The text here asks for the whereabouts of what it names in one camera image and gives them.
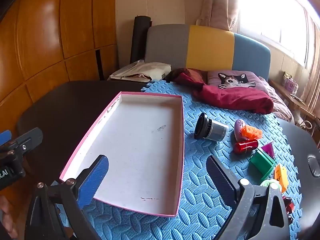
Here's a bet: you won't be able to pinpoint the magenta plastic cup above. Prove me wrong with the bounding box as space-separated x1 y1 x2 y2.
260 142 275 160

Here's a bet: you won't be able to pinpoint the maroon cloth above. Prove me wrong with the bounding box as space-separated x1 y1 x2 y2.
169 68 275 114

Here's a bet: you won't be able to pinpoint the black silver cylinder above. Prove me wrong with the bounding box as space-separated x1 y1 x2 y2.
194 112 229 142

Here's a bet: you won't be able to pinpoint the wooden side table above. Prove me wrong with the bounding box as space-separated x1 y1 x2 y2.
269 79 320 140

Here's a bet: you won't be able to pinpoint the wooden wardrobe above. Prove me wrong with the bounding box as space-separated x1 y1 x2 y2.
0 0 118 135

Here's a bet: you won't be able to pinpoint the red cylinder stamp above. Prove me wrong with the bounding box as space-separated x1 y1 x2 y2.
234 139 259 154

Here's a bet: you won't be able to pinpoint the black rolled mat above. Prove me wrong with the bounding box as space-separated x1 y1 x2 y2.
130 16 152 64

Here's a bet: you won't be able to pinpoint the orange linked cubes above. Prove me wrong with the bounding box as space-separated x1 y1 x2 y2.
241 126 263 140

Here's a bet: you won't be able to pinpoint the person's left hand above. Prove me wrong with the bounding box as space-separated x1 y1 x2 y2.
0 195 18 239

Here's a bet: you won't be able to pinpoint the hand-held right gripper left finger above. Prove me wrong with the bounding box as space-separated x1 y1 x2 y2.
25 154 110 240

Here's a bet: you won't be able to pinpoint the cat print pillow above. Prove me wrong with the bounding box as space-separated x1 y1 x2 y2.
207 70 270 95

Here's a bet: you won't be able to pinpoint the purple toy box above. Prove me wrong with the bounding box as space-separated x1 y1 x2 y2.
282 71 299 93

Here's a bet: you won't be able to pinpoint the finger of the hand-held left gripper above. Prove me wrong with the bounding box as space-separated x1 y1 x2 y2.
0 129 12 147
5 127 43 164

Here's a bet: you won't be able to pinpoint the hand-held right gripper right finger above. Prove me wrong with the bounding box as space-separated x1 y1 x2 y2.
206 154 290 240

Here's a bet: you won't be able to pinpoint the pink bedding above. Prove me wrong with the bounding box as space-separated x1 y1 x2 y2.
259 76 295 123

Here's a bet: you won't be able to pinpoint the pink egg-shaped toy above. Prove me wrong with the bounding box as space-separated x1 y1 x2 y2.
234 119 247 142

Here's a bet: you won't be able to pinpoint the orange block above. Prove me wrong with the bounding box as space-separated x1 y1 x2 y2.
274 164 288 193

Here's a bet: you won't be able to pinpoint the pink cardboard box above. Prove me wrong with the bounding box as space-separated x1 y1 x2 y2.
59 91 185 217

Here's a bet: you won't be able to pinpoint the grey yellow blue headboard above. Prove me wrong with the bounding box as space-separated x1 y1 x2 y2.
145 24 272 80

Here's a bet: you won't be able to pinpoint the pink curtain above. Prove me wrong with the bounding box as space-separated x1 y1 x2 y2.
197 0 240 32
299 22 320 113

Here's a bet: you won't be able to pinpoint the blue foam mat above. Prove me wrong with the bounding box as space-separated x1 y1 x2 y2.
56 80 303 240

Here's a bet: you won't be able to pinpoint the beige tote bag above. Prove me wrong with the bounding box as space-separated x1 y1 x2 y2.
109 60 172 83

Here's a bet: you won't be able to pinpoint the green square block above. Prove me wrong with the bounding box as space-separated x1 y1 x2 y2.
249 148 277 183

